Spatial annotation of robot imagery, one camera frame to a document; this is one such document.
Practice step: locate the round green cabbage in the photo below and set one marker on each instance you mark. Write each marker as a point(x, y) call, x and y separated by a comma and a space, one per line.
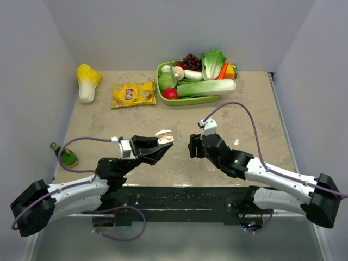
point(166, 81)

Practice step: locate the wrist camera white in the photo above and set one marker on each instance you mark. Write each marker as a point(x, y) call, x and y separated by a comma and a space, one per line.
point(125, 146)
point(208, 126)

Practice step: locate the yellow napa cabbage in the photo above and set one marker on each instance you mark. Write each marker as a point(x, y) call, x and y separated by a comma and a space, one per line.
point(88, 81)

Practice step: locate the orange pumpkin slice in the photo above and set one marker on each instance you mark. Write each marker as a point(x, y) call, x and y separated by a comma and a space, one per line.
point(231, 72)

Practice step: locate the orange carrot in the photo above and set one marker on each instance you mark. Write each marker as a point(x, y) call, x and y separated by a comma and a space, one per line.
point(223, 71)

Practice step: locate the purple grapes bunch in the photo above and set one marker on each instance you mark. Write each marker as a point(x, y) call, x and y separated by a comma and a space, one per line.
point(191, 62)

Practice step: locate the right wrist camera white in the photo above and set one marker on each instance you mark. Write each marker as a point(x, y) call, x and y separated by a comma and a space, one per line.
point(208, 126)

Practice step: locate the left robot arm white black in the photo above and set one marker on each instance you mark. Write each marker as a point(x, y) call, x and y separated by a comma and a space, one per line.
point(42, 203)

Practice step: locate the green champagne bottle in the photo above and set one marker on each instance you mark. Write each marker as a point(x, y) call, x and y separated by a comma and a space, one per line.
point(68, 157)

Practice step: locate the long white green cabbage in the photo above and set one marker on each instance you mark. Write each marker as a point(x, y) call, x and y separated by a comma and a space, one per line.
point(206, 88)

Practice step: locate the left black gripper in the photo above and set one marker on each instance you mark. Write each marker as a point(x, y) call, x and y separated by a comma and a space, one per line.
point(148, 155)

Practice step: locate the green leafy lettuce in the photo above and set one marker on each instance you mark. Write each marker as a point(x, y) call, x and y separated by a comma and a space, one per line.
point(212, 63)

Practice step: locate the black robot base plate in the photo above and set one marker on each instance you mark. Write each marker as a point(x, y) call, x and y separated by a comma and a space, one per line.
point(230, 206)

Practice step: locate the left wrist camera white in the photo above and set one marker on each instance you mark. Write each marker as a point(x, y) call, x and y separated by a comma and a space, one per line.
point(125, 146)

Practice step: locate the green plastic basket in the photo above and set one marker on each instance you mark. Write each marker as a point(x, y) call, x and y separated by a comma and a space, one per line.
point(180, 101)

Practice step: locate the beige earbud case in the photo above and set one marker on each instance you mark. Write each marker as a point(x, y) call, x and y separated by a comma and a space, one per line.
point(164, 136)

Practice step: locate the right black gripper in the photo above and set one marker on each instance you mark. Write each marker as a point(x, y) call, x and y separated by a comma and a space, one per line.
point(195, 142)

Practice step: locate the beige mushroom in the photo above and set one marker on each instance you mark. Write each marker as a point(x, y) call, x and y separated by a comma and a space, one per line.
point(178, 73)

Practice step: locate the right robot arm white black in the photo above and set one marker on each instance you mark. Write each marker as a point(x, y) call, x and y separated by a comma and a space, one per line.
point(316, 198)

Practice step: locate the white daikon radish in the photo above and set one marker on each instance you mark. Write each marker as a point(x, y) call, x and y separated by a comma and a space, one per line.
point(193, 75)

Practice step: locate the yellow Lays chips bag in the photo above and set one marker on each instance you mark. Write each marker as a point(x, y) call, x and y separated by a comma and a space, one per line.
point(133, 94)

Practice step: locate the red apple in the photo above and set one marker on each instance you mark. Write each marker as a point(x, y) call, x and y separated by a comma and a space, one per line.
point(171, 94)

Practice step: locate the aluminium frame rail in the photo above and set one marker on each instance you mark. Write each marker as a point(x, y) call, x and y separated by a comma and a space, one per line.
point(293, 158)

